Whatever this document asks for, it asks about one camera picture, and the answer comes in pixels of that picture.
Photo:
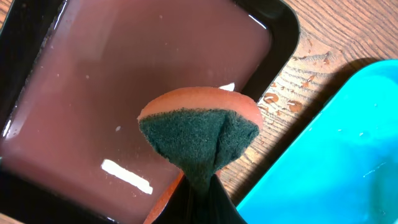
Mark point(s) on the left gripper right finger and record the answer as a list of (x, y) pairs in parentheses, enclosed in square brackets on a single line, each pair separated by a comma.
[(220, 208)]

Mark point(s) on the teal plastic tray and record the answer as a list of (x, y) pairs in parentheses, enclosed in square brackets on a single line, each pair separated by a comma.
[(342, 168)]

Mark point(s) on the red and green sponge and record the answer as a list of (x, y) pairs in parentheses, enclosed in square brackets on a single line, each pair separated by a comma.
[(200, 130)]

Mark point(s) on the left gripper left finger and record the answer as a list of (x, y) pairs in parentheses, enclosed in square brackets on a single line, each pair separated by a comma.
[(176, 206)]

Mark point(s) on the dark red small tray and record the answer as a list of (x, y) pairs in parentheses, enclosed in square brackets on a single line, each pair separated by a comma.
[(71, 148)]

